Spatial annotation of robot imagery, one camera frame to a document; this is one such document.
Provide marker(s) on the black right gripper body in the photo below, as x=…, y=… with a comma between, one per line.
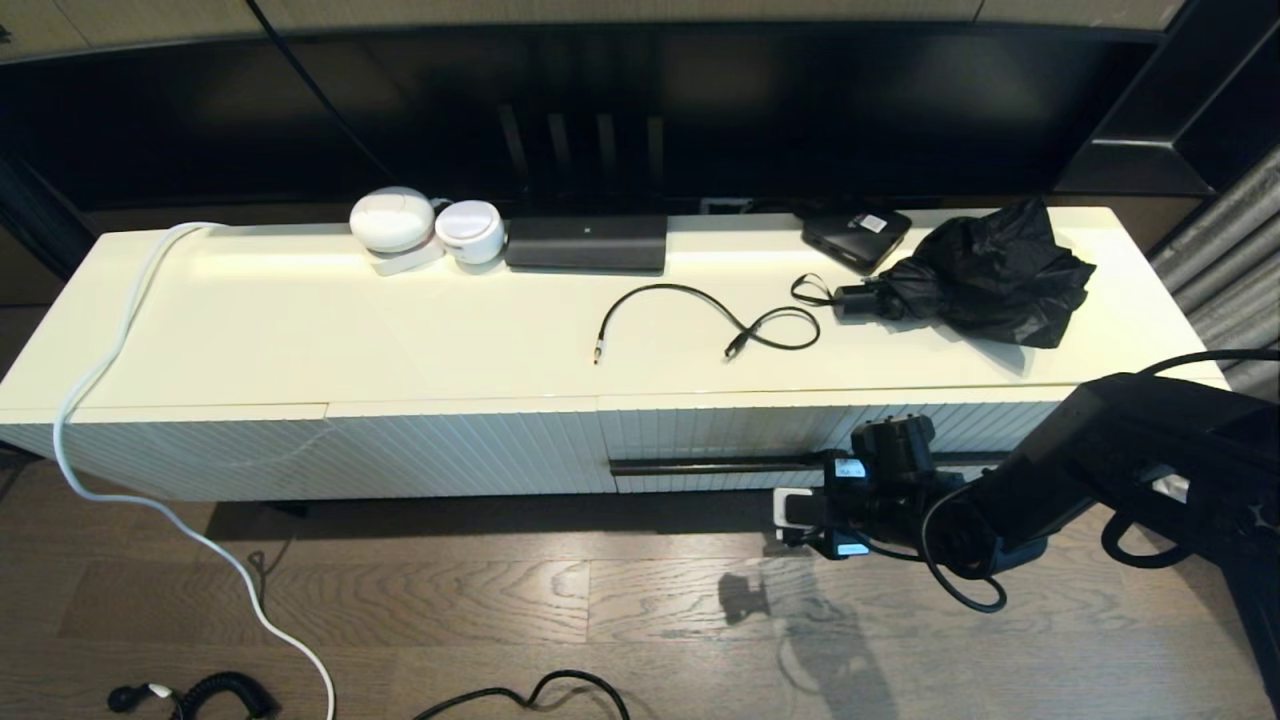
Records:
x=890, y=515

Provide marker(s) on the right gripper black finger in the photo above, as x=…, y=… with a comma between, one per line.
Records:
x=845, y=548
x=848, y=470

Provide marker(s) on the white fluted drawer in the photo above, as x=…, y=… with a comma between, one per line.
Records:
x=720, y=430

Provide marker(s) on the black umbrella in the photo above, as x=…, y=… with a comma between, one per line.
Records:
x=990, y=268

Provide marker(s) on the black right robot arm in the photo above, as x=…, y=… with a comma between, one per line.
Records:
x=1150, y=440

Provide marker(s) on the white TV cabinet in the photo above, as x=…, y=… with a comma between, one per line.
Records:
x=400, y=330

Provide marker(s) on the black box with white label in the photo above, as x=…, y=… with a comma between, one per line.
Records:
x=848, y=238

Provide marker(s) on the black router with antennas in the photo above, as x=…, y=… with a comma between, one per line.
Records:
x=585, y=243

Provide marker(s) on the black television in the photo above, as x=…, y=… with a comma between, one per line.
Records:
x=800, y=120

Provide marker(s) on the grey curtain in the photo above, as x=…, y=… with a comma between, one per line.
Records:
x=1230, y=250

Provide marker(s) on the small white round device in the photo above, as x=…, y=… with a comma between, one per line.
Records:
x=470, y=233

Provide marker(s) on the white flat device base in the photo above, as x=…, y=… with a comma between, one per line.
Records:
x=405, y=264

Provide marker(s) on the black shelf unit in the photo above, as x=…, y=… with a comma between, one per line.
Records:
x=1200, y=100
x=40, y=220

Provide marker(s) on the large white dome device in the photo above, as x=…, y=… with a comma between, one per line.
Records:
x=391, y=220

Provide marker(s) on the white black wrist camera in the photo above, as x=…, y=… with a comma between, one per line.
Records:
x=795, y=510

